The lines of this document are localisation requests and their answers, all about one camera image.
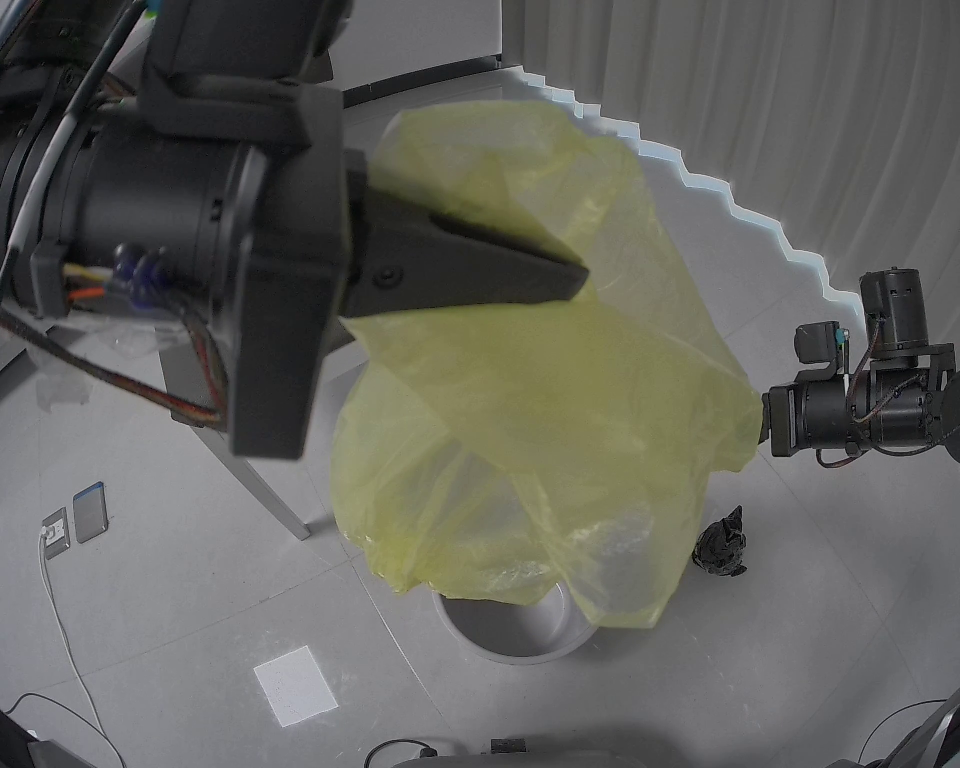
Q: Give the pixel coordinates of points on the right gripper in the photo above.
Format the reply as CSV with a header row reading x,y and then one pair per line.
x,y
817,416

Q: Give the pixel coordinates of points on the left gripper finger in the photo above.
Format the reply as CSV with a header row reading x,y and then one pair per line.
x,y
420,277

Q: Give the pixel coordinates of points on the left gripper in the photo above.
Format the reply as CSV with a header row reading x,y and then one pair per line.
x,y
172,225

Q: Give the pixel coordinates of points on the black plastic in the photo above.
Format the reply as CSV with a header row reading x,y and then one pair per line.
x,y
720,547

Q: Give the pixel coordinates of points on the yellow plastic bag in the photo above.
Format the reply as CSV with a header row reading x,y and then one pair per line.
x,y
525,412

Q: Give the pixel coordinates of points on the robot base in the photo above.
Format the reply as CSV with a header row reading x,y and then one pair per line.
x,y
570,761

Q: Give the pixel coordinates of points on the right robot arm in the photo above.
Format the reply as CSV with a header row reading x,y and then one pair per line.
x,y
900,405

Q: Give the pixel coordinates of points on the white trash bin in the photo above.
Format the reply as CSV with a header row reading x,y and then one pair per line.
x,y
517,637

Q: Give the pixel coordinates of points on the grey and white chair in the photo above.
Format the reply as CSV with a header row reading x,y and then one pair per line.
x,y
247,465

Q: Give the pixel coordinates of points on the white curtain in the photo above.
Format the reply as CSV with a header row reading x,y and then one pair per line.
x,y
750,112

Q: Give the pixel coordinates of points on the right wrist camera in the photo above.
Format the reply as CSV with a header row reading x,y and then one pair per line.
x,y
814,345

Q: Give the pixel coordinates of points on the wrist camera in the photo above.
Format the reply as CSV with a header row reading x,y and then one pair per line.
x,y
814,345
225,45

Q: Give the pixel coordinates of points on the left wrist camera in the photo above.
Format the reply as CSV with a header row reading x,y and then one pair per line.
x,y
225,45

